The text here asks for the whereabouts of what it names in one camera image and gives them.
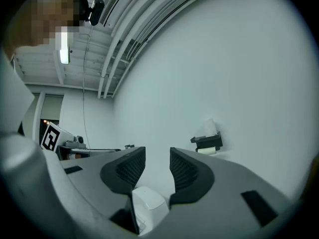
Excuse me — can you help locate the black wall paper holder shelf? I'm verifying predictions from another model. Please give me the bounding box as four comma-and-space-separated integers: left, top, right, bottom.
190, 130, 223, 155

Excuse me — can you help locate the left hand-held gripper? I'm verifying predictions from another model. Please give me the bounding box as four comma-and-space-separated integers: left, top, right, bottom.
40, 122, 122, 161

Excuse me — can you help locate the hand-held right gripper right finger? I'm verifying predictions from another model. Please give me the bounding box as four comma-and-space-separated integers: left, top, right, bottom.
169, 147, 295, 231

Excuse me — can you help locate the long ceiling lamp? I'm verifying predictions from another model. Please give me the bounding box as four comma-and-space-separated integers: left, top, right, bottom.
59, 31, 70, 65

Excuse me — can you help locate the black head-worn camera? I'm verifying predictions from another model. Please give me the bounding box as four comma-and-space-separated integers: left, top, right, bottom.
86, 0, 105, 26

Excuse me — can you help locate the person's head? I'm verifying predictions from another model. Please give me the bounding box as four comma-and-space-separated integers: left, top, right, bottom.
7, 0, 85, 54

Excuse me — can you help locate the white ceiling pipe bundle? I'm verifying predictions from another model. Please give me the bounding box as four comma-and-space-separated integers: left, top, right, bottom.
98, 0, 200, 99

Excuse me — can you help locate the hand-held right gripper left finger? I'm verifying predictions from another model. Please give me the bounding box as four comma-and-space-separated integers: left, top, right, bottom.
61, 146, 146, 235

